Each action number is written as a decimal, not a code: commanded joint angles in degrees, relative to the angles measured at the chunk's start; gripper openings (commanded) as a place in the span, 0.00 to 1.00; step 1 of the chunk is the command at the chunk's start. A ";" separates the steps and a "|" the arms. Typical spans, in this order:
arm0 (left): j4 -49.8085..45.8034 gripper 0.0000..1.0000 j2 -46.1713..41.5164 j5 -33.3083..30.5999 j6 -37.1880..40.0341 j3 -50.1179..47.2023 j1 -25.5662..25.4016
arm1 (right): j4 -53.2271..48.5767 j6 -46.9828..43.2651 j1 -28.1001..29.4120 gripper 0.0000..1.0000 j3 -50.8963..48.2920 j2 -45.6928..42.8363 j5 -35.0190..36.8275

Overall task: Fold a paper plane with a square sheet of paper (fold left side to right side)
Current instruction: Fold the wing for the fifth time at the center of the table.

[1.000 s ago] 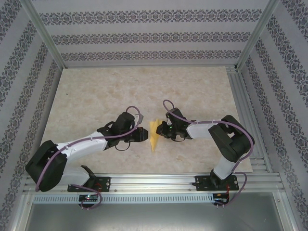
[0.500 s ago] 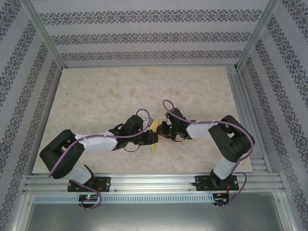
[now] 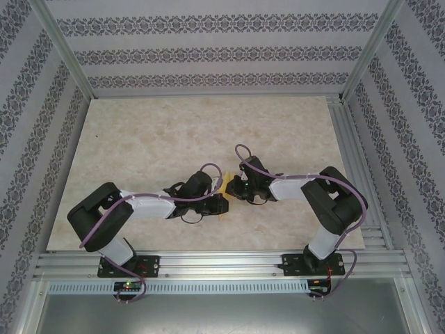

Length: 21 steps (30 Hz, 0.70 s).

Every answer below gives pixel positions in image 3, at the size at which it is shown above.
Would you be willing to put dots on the aluminium frame post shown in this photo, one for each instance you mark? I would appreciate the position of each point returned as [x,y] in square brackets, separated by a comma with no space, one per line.
[415,309]
[29,309]
[372,45]
[63,45]

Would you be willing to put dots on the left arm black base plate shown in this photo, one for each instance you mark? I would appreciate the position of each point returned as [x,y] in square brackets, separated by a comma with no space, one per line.
[153,266]

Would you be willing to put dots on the yellow cloth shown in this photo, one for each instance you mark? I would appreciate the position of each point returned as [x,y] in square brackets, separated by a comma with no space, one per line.
[227,175]

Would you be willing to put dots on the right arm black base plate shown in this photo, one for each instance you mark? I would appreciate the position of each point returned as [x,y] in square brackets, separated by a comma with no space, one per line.
[290,264]

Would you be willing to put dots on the small circuit board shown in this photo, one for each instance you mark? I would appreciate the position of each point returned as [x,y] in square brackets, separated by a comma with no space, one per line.
[318,288]
[128,286]

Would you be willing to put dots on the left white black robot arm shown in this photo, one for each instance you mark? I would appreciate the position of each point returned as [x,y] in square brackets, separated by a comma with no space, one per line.
[149,205]

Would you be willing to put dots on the grey sheet metal shelf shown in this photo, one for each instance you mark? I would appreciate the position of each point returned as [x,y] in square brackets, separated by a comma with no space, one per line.
[222,316]

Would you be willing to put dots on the aluminium side rails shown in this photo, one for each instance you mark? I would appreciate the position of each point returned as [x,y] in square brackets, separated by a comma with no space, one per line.
[351,146]

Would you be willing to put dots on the long aluminium mounting rail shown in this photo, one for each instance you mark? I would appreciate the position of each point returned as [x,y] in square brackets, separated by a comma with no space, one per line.
[219,264]

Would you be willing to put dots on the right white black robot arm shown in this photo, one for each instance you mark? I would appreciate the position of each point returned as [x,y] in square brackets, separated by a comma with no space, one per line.
[286,189]

